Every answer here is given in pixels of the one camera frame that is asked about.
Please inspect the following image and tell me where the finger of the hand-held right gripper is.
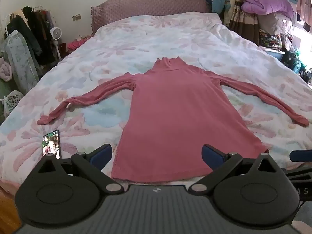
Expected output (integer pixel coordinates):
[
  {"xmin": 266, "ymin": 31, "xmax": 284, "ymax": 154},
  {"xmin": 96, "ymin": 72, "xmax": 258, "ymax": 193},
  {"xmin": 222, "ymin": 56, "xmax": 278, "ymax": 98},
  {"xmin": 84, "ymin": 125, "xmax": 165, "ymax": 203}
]
[{"xmin": 289, "ymin": 150, "xmax": 312, "ymax": 162}]

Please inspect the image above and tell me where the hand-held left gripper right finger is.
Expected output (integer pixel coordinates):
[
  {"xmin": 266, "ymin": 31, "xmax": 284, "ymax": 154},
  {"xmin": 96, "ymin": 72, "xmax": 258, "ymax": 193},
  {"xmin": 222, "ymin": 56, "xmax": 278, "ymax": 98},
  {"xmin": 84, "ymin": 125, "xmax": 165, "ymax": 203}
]
[{"xmin": 189, "ymin": 144, "xmax": 284, "ymax": 193}]

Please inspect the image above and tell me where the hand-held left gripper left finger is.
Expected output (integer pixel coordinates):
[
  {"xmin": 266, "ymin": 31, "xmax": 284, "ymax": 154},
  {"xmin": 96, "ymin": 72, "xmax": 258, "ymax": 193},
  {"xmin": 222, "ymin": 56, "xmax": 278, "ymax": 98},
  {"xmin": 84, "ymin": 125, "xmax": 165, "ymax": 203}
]
[{"xmin": 36, "ymin": 144, "xmax": 124, "ymax": 194}]

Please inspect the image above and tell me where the pink turtleneck shirt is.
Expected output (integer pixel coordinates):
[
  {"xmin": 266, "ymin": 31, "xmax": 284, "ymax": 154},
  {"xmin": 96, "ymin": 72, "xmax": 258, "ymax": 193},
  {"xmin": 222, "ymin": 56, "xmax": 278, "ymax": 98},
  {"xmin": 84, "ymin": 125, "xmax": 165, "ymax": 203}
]
[{"xmin": 37, "ymin": 57, "xmax": 310, "ymax": 183}]

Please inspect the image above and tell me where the rack of dark clothes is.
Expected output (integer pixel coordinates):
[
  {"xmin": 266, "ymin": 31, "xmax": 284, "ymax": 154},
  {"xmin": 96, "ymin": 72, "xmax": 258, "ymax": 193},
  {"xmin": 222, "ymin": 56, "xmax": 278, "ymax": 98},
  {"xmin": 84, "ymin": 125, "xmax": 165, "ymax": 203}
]
[{"xmin": 5, "ymin": 5, "xmax": 57, "ymax": 66}]

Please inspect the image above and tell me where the smartphone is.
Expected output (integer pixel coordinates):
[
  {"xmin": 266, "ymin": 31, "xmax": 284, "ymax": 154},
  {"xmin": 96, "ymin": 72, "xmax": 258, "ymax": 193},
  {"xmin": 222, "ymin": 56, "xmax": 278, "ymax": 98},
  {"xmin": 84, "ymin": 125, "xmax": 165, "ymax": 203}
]
[{"xmin": 42, "ymin": 130, "xmax": 61, "ymax": 159}]

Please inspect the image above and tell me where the white printed plastic bag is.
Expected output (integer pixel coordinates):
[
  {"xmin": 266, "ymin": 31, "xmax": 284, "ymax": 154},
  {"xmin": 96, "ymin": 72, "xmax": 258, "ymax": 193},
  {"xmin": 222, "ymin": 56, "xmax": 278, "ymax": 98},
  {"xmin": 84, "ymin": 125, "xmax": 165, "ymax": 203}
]
[{"xmin": 2, "ymin": 90, "xmax": 24, "ymax": 120}]

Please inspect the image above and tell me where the pink cloth beside bed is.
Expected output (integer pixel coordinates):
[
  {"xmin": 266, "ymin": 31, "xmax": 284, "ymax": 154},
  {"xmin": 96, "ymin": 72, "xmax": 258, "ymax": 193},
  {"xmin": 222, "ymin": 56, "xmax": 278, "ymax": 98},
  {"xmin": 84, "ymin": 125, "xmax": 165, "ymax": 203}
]
[{"xmin": 67, "ymin": 37, "xmax": 92, "ymax": 51}]

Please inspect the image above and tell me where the floral bed blanket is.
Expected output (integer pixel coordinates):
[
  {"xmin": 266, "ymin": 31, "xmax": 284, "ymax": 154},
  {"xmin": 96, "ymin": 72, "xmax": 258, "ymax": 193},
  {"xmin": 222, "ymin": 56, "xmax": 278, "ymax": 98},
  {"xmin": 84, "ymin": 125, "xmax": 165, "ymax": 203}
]
[{"xmin": 0, "ymin": 12, "xmax": 312, "ymax": 191}]

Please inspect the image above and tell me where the dark floral bag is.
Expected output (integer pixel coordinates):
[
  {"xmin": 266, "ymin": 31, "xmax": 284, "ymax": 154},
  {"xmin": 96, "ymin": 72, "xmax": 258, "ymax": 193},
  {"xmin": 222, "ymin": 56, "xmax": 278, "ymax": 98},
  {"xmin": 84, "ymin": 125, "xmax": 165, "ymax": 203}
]
[{"xmin": 258, "ymin": 30, "xmax": 283, "ymax": 49}]

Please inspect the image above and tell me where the light printed storage bag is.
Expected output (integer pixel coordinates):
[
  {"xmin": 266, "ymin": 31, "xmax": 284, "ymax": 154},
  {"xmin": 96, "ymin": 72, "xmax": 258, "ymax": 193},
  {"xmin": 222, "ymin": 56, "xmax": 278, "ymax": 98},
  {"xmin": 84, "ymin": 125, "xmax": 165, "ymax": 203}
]
[{"xmin": 4, "ymin": 30, "xmax": 40, "ymax": 95}]

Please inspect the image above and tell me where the white standing fan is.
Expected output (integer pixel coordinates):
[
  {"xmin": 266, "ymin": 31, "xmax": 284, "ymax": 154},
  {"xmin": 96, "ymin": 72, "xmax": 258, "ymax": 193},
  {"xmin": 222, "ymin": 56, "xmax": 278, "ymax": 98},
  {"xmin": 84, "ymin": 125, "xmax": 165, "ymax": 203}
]
[{"xmin": 49, "ymin": 27, "xmax": 63, "ymax": 61}]

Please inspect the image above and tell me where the lilac fluffy cloth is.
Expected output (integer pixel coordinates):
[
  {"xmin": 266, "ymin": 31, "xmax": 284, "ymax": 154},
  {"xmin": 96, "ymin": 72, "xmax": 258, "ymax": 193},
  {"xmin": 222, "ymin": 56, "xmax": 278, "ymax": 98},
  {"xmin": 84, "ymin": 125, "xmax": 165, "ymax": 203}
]
[{"xmin": 0, "ymin": 57, "xmax": 13, "ymax": 82}]

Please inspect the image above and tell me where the striped brown curtain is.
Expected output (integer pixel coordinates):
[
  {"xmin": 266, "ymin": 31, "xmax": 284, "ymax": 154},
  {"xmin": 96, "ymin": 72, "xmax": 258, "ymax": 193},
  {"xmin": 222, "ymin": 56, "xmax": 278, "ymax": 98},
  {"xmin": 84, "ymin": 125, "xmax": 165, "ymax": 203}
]
[{"xmin": 229, "ymin": 0, "xmax": 261, "ymax": 46}]

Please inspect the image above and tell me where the blue plush toy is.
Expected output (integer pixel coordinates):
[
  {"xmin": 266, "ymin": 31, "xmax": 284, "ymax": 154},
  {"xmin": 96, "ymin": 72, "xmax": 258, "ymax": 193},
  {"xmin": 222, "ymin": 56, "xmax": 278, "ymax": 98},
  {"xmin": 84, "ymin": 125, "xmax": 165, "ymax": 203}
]
[{"xmin": 212, "ymin": 0, "xmax": 231, "ymax": 14}]

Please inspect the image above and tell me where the pink padded headboard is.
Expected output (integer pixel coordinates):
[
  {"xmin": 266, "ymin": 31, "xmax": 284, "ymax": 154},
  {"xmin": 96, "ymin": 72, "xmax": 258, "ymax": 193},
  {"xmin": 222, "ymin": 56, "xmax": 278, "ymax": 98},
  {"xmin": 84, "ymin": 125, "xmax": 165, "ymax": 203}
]
[{"xmin": 91, "ymin": 0, "xmax": 212, "ymax": 33}]

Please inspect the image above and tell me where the purple folded quilt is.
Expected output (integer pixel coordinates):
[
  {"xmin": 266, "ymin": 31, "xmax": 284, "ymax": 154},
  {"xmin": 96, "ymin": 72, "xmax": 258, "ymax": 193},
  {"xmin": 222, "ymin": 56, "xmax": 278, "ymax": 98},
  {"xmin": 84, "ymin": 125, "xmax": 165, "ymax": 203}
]
[{"xmin": 240, "ymin": 0, "xmax": 295, "ymax": 18}]

